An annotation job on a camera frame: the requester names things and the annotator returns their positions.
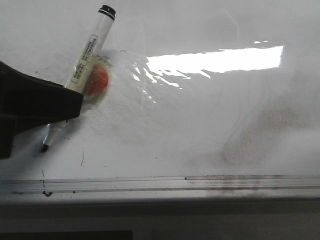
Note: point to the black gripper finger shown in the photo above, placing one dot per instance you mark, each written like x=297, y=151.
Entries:
x=27, y=102

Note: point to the white black whiteboard marker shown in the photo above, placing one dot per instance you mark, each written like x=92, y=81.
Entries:
x=90, y=75

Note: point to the white whiteboard with aluminium frame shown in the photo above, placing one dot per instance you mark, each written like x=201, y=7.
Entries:
x=207, y=100

